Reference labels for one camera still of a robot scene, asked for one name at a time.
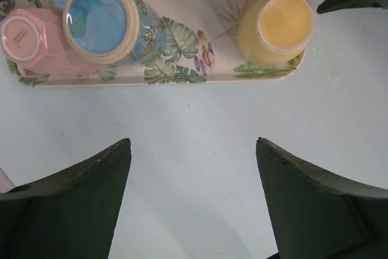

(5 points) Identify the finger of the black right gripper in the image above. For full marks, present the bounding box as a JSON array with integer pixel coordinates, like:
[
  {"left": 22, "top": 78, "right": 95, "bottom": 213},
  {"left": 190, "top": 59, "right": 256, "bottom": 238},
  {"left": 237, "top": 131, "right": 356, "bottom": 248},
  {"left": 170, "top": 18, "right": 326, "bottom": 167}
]
[{"left": 316, "top": 0, "right": 387, "bottom": 14}]

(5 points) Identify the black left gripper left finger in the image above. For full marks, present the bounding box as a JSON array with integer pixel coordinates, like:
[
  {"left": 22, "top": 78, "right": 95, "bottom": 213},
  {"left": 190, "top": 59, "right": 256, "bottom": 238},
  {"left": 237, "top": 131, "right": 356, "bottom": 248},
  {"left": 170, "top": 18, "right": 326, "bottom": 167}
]
[{"left": 1, "top": 138, "right": 131, "bottom": 258}]

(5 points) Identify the yellow mug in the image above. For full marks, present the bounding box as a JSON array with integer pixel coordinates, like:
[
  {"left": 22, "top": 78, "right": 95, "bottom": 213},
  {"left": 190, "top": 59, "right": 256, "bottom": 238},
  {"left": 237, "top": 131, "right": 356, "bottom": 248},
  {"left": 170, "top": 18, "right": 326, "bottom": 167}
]
[{"left": 237, "top": 0, "right": 316, "bottom": 66}]

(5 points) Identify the leaf pattern serving tray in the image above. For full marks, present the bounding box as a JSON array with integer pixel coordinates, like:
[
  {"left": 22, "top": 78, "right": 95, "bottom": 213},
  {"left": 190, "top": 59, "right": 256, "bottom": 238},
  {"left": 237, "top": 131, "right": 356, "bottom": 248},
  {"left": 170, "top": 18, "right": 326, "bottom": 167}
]
[{"left": 7, "top": 0, "right": 305, "bottom": 87}]

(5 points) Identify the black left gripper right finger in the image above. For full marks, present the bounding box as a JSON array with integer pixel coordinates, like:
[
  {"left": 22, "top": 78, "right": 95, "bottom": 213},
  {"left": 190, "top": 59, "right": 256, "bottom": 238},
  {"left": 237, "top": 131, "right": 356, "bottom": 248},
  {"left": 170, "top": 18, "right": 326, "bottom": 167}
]
[{"left": 256, "top": 138, "right": 387, "bottom": 258}]

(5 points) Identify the pink octagonal mug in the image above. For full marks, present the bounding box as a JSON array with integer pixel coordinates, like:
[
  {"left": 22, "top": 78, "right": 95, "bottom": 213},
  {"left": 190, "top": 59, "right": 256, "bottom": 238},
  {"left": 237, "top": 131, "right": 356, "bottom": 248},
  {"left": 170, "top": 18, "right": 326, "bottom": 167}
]
[{"left": 1, "top": 8, "right": 101, "bottom": 75}]

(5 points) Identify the blue butterfly mug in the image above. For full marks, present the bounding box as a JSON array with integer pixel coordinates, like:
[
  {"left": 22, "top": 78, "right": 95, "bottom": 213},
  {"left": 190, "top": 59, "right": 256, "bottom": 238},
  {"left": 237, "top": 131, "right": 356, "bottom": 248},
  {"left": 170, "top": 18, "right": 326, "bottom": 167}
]
[{"left": 49, "top": 0, "right": 168, "bottom": 65}]

